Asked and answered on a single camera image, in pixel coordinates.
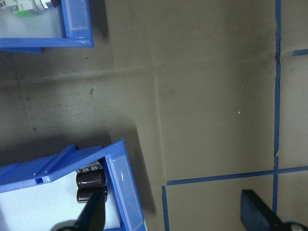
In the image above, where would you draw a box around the blue bin holding capacitors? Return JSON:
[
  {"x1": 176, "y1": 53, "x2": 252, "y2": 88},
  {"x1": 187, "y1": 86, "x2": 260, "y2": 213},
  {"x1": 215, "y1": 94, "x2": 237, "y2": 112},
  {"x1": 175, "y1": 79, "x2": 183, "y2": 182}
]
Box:
[{"x1": 0, "y1": 138, "x2": 147, "y2": 231}]

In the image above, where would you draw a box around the white foam liner under buttons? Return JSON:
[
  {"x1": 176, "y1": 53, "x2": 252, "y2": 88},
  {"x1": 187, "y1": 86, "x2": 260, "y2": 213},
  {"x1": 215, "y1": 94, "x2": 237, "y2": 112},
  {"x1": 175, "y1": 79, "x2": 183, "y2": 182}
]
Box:
[{"x1": 0, "y1": 0, "x2": 67, "y2": 39}]

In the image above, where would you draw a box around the white foam liner under capacitors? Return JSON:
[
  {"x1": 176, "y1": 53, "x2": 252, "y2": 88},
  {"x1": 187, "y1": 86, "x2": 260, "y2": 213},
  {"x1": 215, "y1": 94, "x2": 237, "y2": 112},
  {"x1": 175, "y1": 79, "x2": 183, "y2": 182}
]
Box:
[{"x1": 0, "y1": 172, "x2": 121, "y2": 231}]

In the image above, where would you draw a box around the blue bin holding push buttons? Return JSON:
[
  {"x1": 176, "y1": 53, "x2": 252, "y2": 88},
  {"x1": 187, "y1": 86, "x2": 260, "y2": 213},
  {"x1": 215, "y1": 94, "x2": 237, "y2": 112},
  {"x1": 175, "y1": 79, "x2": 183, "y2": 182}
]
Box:
[{"x1": 0, "y1": 0, "x2": 95, "y2": 53}]

